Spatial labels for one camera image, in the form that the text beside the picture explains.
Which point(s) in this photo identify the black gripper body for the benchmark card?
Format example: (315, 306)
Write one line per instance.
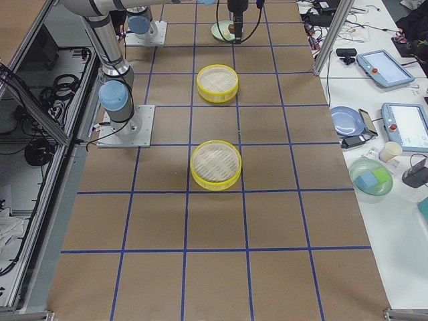
(236, 7)

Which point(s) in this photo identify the brown bun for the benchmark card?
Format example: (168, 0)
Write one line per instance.
(231, 28)

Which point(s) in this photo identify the yellow steamer basket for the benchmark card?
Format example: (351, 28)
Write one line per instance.
(216, 165)
(217, 83)

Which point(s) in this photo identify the light green plate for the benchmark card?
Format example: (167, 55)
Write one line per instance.
(221, 31)

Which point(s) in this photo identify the black webcam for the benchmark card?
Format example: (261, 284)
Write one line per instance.
(346, 55)

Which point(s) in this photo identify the blue teach pendant far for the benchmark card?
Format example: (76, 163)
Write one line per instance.
(384, 69)

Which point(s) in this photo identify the blue teach pendant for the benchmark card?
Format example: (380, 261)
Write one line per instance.
(406, 124)
(384, 69)

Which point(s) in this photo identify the blue plate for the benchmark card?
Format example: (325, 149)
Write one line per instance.
(347, 122)

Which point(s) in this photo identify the black smartphone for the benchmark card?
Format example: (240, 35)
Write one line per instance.
(369, 128)

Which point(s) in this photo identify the black power adapter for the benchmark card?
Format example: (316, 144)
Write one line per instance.
(354, 141)

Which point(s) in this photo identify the blue teach pendant near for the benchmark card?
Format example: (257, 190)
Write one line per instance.
(406, 124)

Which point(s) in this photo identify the paper cup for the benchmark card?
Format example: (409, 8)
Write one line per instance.
(389, 151)

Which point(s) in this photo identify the green bowl with blocks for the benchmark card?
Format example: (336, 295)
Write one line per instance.
(371, 180)

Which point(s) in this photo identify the aluminium frame post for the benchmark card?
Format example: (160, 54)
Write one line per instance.
(338, 21)

